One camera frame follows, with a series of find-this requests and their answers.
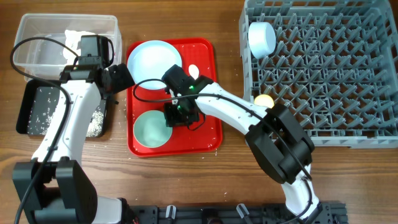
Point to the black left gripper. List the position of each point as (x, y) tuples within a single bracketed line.
[(123, 78)]

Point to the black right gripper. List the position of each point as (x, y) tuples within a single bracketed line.
[(171, 121)]

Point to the white plastic spoon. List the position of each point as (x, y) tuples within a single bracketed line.
[(193, 71)]

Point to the pale green bowl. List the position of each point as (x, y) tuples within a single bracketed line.
[(150, 129)]

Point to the large light blue plate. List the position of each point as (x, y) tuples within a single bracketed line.
[(152, 59)]

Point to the white tissue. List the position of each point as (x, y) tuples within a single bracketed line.
[(72, 41)]

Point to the yellow plastic cup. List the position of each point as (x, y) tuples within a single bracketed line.
[(264, 100)]

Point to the light blue bowl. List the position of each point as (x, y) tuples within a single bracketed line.
[(262, 39)]

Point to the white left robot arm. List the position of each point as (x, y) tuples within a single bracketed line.
[(52, 186)]

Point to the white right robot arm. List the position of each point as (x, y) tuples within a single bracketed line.
[(279, 144)]

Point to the black waste tray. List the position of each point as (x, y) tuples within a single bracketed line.
[(38, 106)]

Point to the grey dishwasher rack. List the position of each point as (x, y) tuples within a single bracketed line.
[(334, 66)]

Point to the red serving tray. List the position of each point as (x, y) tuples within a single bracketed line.
[(208, 136)]

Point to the clear plastic bin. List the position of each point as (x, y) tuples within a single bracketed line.
[(45, 59)]

